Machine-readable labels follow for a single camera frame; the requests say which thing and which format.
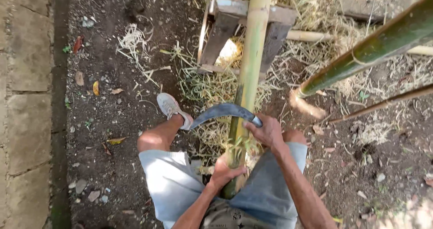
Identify person's right hand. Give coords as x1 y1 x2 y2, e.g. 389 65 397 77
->
242 113 285 151

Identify person's left hand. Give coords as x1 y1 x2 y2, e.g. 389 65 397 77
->
209 153 247 191

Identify curved steel sickle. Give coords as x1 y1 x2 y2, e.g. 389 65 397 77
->
189 103 263 131

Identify yellow-green bamboo pole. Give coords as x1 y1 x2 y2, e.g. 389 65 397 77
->
221 0 274 200

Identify person's right knee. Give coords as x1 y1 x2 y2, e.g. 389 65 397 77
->
281 130 308 145

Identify pile of bamboo shavings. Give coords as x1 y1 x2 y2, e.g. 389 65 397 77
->
169 0 433 175

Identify white sneaker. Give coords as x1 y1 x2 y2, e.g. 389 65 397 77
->
156 93 194 131

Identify person's left leg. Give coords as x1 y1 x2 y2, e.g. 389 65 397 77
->
137 114 185 153

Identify grey printed shirt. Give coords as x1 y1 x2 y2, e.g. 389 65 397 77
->
200 199 281 229

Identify light blue denim shorts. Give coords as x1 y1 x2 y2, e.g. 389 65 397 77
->
139 142 308 229

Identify wooden sawhorse stand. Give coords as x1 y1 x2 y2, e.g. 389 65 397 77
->
197 0 298 82

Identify pale bamboo pole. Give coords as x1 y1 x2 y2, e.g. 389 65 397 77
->
286 30 433 56

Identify thin brown bamboo stick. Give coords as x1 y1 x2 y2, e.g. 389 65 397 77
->
327 83 433 125

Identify thick green bamboo pole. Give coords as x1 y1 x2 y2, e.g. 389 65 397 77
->
295 0 433 99

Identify curled pale bamboo strips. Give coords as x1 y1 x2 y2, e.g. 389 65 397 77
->
116 15 155 70

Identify red dry leaf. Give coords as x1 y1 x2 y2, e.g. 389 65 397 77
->
73 35 85 55

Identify concrete paving slabs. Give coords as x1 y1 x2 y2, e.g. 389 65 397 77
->
0 0 56 229

